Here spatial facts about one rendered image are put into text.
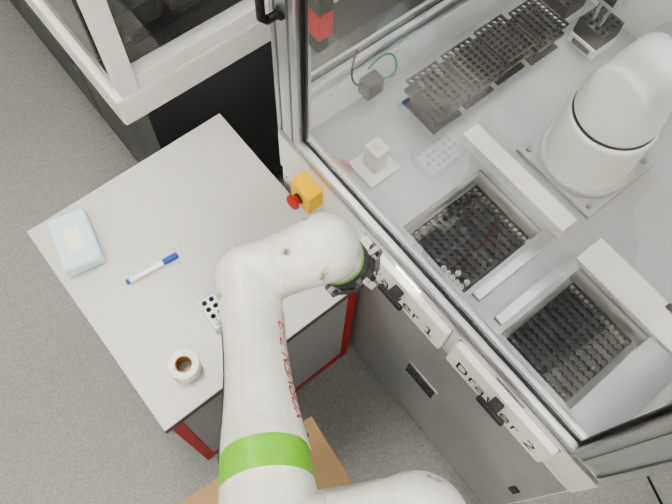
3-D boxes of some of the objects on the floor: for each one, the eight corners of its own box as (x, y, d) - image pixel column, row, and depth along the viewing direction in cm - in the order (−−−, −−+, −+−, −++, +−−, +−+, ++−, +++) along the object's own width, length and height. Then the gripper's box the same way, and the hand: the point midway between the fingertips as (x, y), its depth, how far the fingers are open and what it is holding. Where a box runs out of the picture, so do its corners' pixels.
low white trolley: (211, 468, 218) (164, 431, 149) (110, 324, 236) (26, 231, 167) (349, 359, 234) (365, 280, 165) (244, 232, 252) (219, 112, 183)
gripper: (358, 222, 118) (381, 248, 141) (303, 272, 119) (335, 290, 142) (386, 253, 116) (405, 274, 139) (330, 304, 117) (358, 316, 139)
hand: (366, 280), depth 137 cm, fingers closed
